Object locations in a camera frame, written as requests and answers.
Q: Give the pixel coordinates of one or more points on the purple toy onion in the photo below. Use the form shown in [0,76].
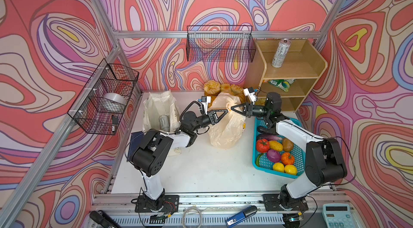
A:
[273,155]

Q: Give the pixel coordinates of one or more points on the yellow toy lemon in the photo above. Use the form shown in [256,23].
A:
[279,167]
[291,170]

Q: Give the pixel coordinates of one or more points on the green snack packet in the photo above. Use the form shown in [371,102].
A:
[283,84]

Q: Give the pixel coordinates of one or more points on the red toy tomato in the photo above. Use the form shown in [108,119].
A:
[262,145]

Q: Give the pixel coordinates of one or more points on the purple toy eggplant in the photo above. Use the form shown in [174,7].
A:
[269,137]

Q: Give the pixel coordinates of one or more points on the teal plastic basket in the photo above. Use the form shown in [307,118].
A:
[261,163]

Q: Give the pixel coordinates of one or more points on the translucent beige plastic bag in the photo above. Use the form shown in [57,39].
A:
[228,131]

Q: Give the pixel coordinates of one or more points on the yellow toy lemon right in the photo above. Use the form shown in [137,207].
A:
[291,170]

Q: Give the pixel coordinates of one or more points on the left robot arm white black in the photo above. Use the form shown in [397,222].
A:
[153,149]

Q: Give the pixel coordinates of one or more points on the white canvas tote bag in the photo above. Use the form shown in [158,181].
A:
[157,105]

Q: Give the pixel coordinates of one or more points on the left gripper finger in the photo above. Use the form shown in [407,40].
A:
[214,119]
[220,113]

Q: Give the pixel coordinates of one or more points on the wooden shelf unit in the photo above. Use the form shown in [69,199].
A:
[303,63]

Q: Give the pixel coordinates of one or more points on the orange toy pumpkin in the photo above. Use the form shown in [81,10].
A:
[287,158]

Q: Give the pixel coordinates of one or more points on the white energy drink can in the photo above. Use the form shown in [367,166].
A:
[164,123]

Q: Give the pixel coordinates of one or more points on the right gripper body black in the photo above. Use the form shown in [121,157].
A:
[256,110]

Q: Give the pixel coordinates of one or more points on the blue black handheld tool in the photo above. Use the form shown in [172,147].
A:
[241,216]

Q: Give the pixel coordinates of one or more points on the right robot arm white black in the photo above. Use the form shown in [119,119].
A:
[324,160]

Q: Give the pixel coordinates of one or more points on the black wire basket left wall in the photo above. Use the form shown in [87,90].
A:
[87,110]

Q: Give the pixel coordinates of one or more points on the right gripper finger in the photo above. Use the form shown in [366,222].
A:
[238,113]
[238,107]

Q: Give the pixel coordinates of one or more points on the silver pink drink can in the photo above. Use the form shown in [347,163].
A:
[281,52]

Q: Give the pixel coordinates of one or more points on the black wire basket wall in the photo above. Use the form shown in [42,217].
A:
[87,110]
[220,43]

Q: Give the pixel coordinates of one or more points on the yellow toy corn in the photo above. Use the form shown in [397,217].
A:
[275,145]

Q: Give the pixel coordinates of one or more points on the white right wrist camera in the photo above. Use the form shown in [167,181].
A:
[251,94]

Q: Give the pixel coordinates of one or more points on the silver tape roll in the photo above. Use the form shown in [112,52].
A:
[113,102]

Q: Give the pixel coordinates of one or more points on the sugared bread roll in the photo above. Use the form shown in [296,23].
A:
[212,88]

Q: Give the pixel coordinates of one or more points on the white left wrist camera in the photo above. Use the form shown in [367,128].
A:
[204,101]

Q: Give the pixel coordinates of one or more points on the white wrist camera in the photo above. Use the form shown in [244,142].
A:
[204,101]
[251,94]

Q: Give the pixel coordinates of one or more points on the brown toy potato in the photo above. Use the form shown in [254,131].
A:
[287,145]

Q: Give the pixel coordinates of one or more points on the dark toy eggplant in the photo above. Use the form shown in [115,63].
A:
[265,130]

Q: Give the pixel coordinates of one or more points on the black wire basket back wall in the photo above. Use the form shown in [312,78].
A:
[220,43]

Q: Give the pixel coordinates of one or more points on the white calculator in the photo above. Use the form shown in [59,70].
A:
[338,215]

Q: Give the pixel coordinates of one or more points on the dark blue notebook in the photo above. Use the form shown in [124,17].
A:
[134,142]

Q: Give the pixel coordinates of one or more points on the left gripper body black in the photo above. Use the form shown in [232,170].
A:
[203,122]

